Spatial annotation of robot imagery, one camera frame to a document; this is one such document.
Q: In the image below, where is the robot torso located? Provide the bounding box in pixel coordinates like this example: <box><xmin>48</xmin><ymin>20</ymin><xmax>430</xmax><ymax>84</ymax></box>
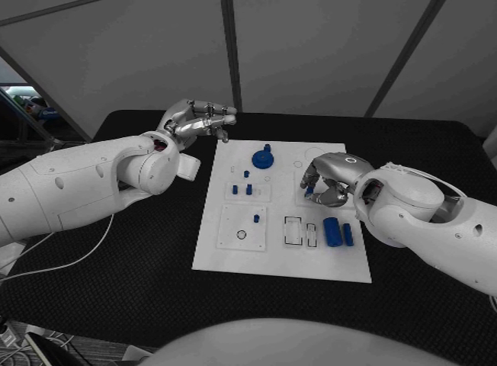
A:
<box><xmin>136</xmin><ymin>317</ymin><xmax>459</xmax><ymax>366</ymax></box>

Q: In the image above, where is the blue gear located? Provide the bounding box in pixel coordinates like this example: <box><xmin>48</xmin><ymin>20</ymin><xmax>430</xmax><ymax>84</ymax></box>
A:
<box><xmin>250</xmin><ymin>149</ymin><xmax>276</xmax><ymax>170</ymax></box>

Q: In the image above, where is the white task board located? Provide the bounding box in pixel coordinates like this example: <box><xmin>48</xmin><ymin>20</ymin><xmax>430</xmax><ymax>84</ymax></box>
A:
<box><xmin>190</xmin><ymin>139</ymin><xmax>374</xmax><ymax>284</ymax></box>

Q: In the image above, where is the white cable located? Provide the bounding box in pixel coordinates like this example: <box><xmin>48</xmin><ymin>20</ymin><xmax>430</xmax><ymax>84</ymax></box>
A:
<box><xmin>391</xmin><ymin>161</ymin><xmax>467</xmax><ymax>199</ymax></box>
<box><xmin>0</xmin><ymin>213</ymin><xmax>115</xmax><ymax>290</ymax></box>

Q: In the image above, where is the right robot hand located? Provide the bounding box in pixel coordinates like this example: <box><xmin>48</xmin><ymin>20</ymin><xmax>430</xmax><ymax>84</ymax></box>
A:
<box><xmin>299</xmin><ymin>152</ymin><xmax>375</xmax><ymax>208</ymax></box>

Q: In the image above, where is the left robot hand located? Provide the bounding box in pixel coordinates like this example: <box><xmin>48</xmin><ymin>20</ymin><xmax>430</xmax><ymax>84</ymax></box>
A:
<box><xmin>155</xmin><ymin>98</ymin><xmax>239</xmax><ymax>151</ymax></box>

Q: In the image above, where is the large blue cylinder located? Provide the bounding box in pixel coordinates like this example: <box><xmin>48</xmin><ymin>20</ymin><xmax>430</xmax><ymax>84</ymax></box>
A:
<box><xmin>322</xmin><ymin>217</ymin><xmax>342</xmax><ymax>248</ymax></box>

